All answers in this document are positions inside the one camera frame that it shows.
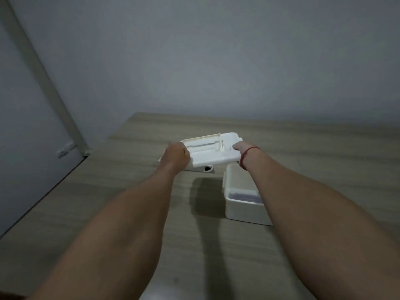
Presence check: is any person's left hand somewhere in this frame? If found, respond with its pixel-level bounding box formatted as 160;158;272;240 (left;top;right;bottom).
160;142;191;168

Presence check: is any person's right hand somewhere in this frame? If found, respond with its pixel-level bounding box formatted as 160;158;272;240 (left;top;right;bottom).
232;141;252;154

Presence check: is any white plastic box lid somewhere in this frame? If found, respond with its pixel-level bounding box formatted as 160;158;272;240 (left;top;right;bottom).
158;132;244;174

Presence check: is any person's left forearm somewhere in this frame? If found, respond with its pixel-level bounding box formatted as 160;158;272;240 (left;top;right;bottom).
30;161;183;300

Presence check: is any person's right forearm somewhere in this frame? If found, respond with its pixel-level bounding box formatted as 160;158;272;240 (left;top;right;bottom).
240;147;400;300

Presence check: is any white plastic storage box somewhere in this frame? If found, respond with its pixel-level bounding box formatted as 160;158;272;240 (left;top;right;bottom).
222;163;274;226

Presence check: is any dark item inside box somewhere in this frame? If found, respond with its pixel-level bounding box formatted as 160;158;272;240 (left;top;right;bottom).
229;191;264;204

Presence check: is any grey door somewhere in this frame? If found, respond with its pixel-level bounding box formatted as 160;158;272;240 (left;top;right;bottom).
0;22;84;238

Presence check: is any red string bracelet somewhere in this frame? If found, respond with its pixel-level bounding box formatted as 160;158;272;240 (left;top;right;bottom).
240;147;260;170

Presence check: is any silver door handle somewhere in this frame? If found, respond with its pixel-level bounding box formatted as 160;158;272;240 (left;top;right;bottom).
56;142;77;159

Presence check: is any grey door frame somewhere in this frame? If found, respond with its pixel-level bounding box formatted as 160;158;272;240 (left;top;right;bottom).
0;0;92;158

